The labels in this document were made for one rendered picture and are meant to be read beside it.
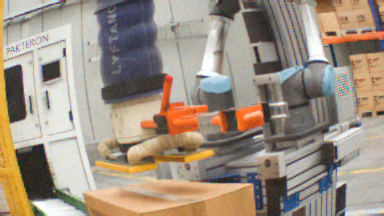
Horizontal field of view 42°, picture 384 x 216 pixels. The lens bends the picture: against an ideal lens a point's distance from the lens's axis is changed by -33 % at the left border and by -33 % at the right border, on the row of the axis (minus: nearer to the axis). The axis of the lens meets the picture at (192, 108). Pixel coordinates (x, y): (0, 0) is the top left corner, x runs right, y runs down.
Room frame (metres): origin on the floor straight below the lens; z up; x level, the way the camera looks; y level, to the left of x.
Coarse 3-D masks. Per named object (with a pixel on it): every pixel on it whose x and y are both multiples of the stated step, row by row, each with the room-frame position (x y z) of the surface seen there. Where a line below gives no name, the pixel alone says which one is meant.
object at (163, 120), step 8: (168, 112) 1.98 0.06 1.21; (176, 112) 1.91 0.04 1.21; (184, 112) 1.92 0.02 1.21; (192, 112) 1.93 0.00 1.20; (160, 120) 1.92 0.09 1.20; (168, 120) 1.90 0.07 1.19; (160, 128) 1.93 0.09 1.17; (168, 128) 1.90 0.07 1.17; (176, 128) 1.91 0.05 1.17; (192, 128) 1.93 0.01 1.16
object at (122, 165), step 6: (126, 156) 2.05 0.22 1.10; (96, 162) 2.24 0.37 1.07; (102, 162) 2.19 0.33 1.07; (108, 162) 2.15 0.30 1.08; (114, 162) 2.11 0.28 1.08; (120, 162) 2.09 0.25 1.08; (126, 162) 2.06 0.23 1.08; (144, 162) 2.02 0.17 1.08; (108, 168) 2.13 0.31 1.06; (114, 168) 2.07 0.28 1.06; (120, 168) 2.02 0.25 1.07; (126, 168) 1.97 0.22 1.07; (132, 168) 1.96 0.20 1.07; (138, 168) 1.97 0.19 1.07; (144, 168) 1.98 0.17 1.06; (150, 168) 1.99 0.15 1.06; (156, 168) 2.00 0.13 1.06
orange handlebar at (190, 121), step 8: (200, 112) 2.31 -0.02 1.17; (208, 112) 1.85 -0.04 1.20; (256, 112) 1.60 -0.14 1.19; (144, 120) 2.08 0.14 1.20; (152, 120) 2.02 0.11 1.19; (176, 120) 1.88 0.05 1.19; (184, 120) 1.84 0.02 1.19; (192, 120) 1.80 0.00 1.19; (216, 120) 1.70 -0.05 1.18; (248, 120) 1.59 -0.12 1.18; (256, 120) 1.59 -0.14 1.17; (184, 128) 1.85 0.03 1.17
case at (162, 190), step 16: (96, 192) 2.31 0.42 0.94; (112, 192) 2.29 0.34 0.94; (128, 192) 2.27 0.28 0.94; (144, 192) 2.24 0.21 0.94; (160, 192) 2.20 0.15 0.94; (176, 192) 2.16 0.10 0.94; (192, 192) 2.10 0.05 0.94; (208, 192) 2.05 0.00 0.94; (224, 192) 1.98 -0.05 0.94; (240, 192) 1.99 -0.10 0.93; (96, 208) 2.22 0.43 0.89; (112, 208) 2.04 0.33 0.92; (128, 208) 1.92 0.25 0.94; (144, 208) 1.90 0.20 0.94; (160, 208) 1.87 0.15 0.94; (176, 208) 1.88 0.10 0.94; (192, 208) 1.91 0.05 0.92; (208, 208) 1.93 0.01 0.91; (224, 208) 1.96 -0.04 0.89; (240, 208) 1.99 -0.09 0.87
